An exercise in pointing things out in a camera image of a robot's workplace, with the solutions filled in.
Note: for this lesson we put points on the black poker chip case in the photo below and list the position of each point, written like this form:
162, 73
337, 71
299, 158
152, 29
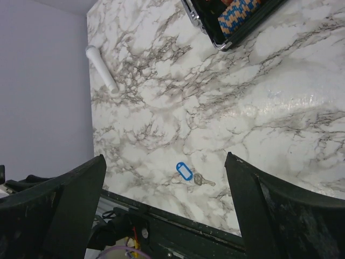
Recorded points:
204, 14

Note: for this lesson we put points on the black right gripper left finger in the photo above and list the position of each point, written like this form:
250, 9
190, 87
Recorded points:
51, 217

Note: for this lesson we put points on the white microphone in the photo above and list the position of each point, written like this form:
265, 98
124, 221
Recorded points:
94, 56

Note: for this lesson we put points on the black table front rail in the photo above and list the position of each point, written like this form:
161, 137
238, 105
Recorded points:
160, 234

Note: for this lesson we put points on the blue plastic key tag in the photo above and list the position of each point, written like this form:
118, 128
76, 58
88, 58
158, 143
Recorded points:
184, 171

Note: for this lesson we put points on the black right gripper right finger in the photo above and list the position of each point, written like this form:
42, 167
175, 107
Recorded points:
280, 220

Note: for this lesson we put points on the blue tan chip stack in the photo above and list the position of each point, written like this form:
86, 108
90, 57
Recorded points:
236, 14

